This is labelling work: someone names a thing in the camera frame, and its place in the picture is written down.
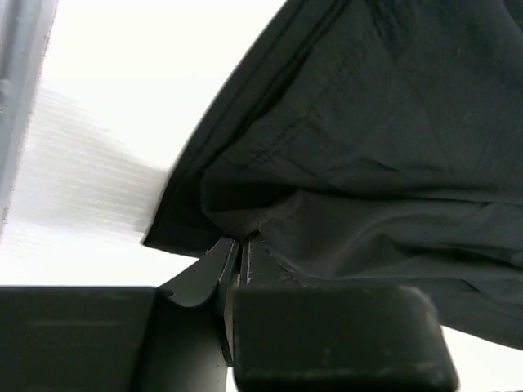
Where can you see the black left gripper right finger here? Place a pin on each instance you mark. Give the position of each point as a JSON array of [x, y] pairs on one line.
[[292, 336]]

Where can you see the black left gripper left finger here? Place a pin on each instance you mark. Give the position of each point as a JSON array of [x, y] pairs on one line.
[[166, 338]]

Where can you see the black trousers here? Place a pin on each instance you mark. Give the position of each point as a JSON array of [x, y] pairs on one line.
[[362, 140]]

